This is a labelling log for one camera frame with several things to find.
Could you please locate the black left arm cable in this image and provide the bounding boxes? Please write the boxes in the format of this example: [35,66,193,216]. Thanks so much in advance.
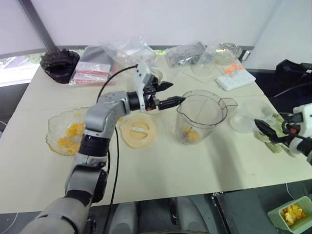
[97,64,139,234]

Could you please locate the orange segments pile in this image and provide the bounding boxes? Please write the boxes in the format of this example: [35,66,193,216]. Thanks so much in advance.
[66,122,85,137]
[56,137,80,155]

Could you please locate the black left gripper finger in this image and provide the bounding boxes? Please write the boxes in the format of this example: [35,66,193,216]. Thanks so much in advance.
[159,96,187,111]
[157,80,174,93]

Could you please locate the plastic packet with red strips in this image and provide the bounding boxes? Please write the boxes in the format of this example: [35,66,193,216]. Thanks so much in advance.
[69,45,116,86]

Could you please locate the black crumpled plastic tray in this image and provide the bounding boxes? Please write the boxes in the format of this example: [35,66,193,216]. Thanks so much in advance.
[39,48,81,85]

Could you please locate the plastic bag with dark contents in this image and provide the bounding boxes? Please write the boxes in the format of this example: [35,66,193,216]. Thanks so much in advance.
[164,41,208,68]

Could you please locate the small orange plastic pieces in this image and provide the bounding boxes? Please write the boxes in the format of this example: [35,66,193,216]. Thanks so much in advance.
[225,62,242,75]

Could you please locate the green plastic bin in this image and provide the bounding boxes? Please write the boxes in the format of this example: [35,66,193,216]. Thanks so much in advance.
[267,195,312,233]

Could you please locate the orange segments in jar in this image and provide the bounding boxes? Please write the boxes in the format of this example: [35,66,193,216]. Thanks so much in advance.
[182,125,200,142]

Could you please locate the black case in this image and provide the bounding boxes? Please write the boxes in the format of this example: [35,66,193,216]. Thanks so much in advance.
[274,58,312,98]

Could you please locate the clear glass bowl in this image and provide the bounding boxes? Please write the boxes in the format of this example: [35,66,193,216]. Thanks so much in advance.
[46,106,91,156]

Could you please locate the black cable beside case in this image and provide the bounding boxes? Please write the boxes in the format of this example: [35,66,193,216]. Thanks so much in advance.
[272,82,312,98]

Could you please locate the beige blender jar lid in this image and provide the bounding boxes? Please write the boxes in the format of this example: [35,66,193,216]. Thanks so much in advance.
[120,115,158,150]

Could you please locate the clear crumpled plastic bag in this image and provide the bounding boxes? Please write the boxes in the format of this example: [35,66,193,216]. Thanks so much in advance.
[100,36,157,72]

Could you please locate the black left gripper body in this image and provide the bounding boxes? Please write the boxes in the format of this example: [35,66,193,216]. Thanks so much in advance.
[143,77,162,111]

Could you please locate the orange peel pieces in bin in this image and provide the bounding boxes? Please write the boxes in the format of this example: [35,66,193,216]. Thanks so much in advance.
[280,204,307,227]

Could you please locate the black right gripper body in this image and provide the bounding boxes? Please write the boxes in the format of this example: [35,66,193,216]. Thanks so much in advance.
[281,112,306,137]

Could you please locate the clear plastic measuring cup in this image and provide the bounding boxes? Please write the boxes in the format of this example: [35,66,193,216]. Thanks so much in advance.
[230,99,276,134]

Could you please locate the dark window frame post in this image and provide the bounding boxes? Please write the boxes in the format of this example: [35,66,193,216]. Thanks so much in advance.
[19,0,57,53]

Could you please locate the silver foil bag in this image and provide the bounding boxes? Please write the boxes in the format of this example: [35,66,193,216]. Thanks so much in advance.
[217,43,242,59]

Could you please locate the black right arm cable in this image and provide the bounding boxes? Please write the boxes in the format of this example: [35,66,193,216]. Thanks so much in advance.
[279,111,299,135]

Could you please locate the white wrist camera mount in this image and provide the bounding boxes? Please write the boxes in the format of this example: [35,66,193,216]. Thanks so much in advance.
[133,62,158,113]
[290,102,312,155]

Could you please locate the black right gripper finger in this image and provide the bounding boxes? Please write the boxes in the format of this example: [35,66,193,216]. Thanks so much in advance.
[253,118,278,141]
[267,135,293,147]

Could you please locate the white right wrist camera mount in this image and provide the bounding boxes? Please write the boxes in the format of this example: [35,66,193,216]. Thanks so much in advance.
[290,102,312,155]

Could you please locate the white perforated plastic block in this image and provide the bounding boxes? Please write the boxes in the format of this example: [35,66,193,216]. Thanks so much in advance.
[215,71,257,92]

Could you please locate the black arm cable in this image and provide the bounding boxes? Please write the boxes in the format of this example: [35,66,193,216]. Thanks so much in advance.
[97,64,139,234]
[279,111,299,135]

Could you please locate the large clear plastic bag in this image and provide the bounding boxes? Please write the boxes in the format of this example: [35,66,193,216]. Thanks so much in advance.
[191,42,245,82]

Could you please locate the clear plastic blender jar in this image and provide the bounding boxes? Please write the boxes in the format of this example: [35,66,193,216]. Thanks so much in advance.
[175,89,238,146]

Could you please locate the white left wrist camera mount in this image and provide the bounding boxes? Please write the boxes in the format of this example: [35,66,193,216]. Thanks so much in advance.
[133,62,158,113]

